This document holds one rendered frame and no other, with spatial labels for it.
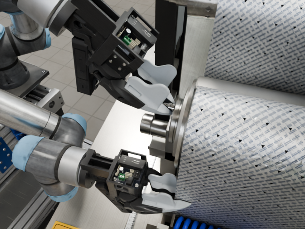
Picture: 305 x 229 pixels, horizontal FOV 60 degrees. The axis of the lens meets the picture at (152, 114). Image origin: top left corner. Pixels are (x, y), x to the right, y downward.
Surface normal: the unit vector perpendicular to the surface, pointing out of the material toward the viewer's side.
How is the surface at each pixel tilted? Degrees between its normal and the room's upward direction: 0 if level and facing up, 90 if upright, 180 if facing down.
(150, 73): 87
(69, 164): 26
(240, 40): 92
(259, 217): 90
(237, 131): 37
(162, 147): 0
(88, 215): 0
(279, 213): 90
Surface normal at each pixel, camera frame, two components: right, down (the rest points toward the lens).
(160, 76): -0.25, 0.69
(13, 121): 0.23, 0.51
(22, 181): 0.00, -0.65
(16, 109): 0.57, -0.11
